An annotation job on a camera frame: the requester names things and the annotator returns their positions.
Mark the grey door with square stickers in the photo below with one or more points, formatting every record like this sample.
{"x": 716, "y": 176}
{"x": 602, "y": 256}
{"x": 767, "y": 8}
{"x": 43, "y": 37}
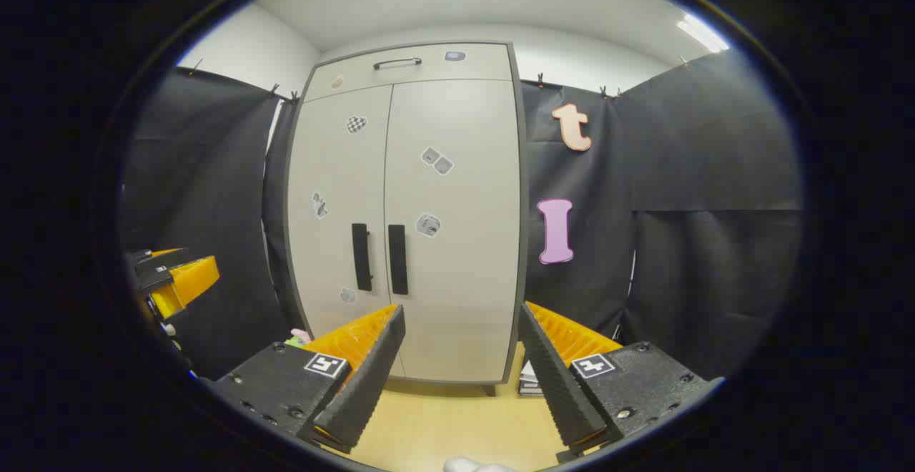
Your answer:
{"x": 465, "y": 279}

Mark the white book with portrait cover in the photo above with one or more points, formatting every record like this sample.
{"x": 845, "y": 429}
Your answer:
{"x": 530, "y": 382}

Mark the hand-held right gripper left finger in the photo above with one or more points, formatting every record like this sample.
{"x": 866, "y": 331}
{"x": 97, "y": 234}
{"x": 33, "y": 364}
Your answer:
{"x": 372, "y": 372}

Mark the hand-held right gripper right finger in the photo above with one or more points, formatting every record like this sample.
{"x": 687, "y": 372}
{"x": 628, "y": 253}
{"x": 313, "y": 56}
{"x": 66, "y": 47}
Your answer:
{"x": 554, "y": 379}

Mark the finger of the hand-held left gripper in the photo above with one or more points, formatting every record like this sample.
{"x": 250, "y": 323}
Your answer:
{"x": 187, "y": 282}
{"x": 154, "y": 259}

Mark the grey door with checkered sticker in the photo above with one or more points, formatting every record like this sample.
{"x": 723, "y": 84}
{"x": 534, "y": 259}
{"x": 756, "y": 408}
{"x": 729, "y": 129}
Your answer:
{"x": 336, "y": 171}

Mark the grey cabinet drawer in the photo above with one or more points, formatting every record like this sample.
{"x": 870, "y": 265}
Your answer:
{"x": 472, "y": 71}

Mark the black backdrop cloth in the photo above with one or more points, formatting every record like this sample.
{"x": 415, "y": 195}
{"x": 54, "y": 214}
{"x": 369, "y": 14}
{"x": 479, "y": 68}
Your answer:
{"x": 700, "y": 171}

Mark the green pink plush star toy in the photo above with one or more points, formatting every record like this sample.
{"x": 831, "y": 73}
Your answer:
{"x": 300, "y": 337}

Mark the grey double-door shoe cabinet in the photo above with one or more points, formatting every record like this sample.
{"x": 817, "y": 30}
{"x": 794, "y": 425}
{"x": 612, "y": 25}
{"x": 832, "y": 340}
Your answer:
{"x": 523, "y": 243}

